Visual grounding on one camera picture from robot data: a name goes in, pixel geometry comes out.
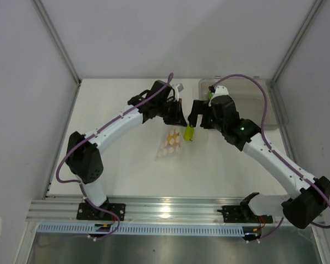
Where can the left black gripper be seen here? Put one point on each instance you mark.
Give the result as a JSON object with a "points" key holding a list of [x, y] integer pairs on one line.
{"points": [[178, 118]]}

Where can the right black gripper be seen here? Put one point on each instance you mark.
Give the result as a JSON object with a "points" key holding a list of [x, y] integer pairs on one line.
{"points": [[198, 108]]}

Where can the green pear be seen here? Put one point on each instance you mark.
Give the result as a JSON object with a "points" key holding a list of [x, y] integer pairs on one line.
{"points": [[188, 134]]}

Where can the orange fruit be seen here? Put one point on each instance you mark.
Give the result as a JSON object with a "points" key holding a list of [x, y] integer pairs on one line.
{"points": [[173, 137]]}

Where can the clear zip top bag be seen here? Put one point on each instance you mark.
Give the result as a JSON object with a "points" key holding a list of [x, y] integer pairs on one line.
{"points": [[163, 152]]}

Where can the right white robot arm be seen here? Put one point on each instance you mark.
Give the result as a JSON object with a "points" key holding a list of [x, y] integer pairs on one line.
{"points": [[306, 196]]}

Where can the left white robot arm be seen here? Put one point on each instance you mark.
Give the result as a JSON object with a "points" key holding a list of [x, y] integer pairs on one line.
{"points": [[85, 150]]}

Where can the clear plastic food container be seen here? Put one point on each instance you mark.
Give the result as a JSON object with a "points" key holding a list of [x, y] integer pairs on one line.
{"points": [[249, 101]]}

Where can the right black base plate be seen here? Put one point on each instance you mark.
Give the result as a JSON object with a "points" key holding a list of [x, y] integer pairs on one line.
{"points": [[238, 214]]}

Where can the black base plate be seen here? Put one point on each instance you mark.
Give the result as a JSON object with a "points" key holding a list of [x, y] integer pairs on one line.
{"points": [[238, 214], [89, 213]]}

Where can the aluminium mounting rail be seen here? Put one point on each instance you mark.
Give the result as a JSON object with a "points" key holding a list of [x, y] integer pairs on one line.
{"points": [[138, 210]]}

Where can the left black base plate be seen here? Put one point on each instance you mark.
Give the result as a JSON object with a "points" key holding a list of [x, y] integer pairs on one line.
{"points": [[89, 213]]}

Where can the slotted white cable duct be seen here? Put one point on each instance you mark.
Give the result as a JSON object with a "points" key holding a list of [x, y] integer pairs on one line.
{"points": [[143, 229]]}

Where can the left aluminium frame post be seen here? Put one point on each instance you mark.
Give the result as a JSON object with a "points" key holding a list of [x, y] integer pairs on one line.
{"points": [[55, 38]]}

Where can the aluminium frame post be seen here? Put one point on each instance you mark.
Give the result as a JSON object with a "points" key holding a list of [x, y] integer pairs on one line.
{"points": [[55, 38], [299, 37]]}

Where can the right aluminium frame post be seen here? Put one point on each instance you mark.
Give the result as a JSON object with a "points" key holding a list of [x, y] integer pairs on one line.
{"points": [[299, 37]]}

